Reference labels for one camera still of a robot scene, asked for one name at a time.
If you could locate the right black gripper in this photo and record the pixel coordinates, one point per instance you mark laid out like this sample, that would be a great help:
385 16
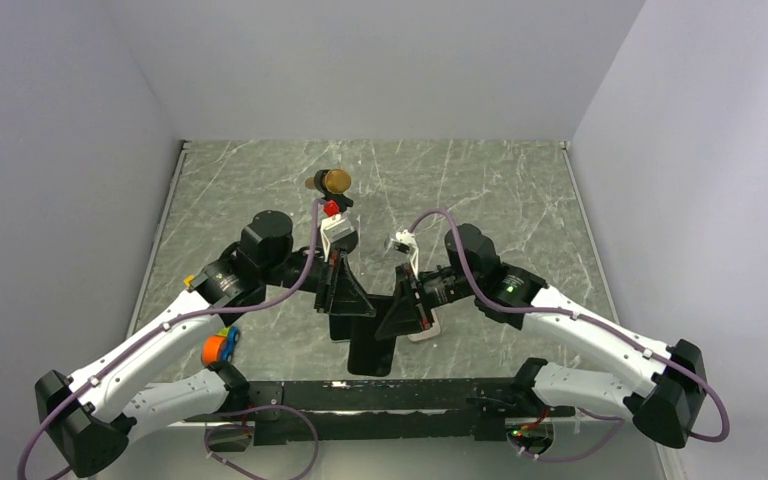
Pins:
407 313

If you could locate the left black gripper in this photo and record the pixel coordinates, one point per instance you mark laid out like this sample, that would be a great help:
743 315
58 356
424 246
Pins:
338 290

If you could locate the beige phone case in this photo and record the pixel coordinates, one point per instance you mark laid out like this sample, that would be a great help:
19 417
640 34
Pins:
434 330

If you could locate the black phone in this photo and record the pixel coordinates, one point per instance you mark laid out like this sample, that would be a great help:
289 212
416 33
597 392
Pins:
368 356

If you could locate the phone with dark screen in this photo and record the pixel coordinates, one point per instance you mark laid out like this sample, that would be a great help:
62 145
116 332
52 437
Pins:
340 328

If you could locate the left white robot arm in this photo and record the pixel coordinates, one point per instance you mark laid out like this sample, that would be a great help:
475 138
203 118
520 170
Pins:
94 413

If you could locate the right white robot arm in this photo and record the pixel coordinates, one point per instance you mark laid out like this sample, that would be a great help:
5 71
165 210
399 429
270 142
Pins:
658 387

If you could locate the gold microphone on black stand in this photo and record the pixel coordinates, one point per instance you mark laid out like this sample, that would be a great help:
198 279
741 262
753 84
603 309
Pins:
332 184

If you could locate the colourful toy car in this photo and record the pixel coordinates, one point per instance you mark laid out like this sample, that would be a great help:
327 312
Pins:
221 346

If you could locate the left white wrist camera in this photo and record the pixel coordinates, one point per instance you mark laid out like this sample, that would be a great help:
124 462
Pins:
336 229

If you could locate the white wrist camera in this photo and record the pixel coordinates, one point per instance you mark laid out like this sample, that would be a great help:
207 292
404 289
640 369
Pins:
336 229
405 242

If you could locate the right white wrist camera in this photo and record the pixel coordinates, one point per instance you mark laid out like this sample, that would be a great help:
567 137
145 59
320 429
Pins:
405 242

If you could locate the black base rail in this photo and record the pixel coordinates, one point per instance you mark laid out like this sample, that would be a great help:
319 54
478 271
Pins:
483 409

